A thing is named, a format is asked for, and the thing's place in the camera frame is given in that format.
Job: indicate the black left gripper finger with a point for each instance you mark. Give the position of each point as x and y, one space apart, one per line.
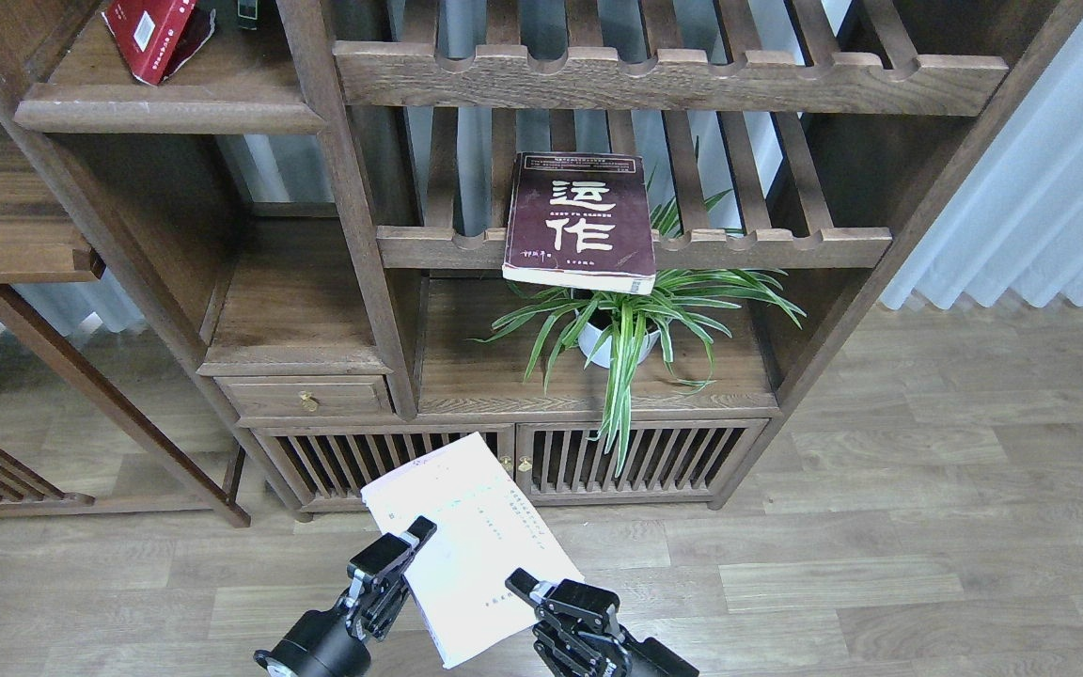
419 532

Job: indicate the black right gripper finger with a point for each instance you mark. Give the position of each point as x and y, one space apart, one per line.
524 585

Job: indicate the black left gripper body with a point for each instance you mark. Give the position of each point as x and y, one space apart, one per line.
333 642

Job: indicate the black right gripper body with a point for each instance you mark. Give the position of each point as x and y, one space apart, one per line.
577 633

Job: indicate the white book top shelf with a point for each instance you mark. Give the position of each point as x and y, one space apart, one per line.
486 529

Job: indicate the dark maroon book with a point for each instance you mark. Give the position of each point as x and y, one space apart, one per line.
580 220

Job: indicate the red paperback book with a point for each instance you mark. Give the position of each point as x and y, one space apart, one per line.
157 37

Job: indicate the small dark object top shelf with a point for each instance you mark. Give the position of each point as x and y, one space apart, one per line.
247 14

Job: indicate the brass drawer knob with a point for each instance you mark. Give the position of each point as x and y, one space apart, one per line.
308 401

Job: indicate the white plant pot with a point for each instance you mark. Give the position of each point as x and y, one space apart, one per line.
600 351

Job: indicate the green spider plant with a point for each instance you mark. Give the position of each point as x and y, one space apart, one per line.
679 297

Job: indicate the dark wooden bookshelf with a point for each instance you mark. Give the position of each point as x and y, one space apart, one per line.
320 205

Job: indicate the white sheer curtain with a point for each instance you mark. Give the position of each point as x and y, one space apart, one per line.
1016 225

